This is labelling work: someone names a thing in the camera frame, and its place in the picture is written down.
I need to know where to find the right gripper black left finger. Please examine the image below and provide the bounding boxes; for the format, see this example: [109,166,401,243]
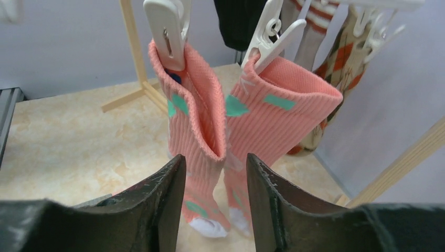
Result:
[1,155,186,251]

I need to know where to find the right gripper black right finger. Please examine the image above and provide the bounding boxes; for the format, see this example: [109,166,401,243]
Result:
[246,154,444,251]

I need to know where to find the pink sock with teal spots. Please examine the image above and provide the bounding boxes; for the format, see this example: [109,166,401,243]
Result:
[224,57,343,235]

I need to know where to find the white plastic clip hanger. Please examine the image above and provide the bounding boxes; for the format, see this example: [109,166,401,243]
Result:
[143,1,424,73]

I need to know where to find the wooden clothes rack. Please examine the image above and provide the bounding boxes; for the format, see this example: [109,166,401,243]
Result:
[101,1,444,207]

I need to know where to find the orange brown argyle sock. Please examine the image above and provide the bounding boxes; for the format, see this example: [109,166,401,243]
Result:
[288,6,372,155]

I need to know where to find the black hanging sock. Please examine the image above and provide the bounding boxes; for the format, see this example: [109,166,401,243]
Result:
[214,0,266,51]

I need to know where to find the grey sock orange stripes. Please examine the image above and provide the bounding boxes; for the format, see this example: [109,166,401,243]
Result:
[281,0,339,71]

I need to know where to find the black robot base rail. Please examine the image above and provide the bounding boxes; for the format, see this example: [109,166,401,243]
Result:
[1,88,24,163]

